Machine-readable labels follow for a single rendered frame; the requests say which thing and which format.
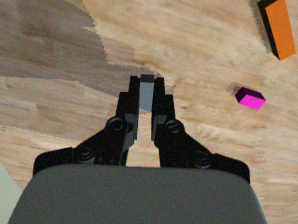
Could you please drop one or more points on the orange rectangular bar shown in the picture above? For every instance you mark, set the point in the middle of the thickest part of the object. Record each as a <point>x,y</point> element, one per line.
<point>277,24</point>

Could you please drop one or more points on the magenta rectangular block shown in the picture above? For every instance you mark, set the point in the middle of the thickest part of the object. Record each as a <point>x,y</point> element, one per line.
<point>249,98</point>

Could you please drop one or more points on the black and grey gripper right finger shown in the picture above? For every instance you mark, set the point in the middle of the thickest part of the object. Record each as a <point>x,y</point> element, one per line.
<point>177,149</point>

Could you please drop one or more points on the grey rod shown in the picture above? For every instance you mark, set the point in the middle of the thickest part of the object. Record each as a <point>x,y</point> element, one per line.
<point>146,92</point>

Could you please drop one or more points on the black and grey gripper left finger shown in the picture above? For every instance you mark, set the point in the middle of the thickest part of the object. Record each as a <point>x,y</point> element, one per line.
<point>110,146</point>

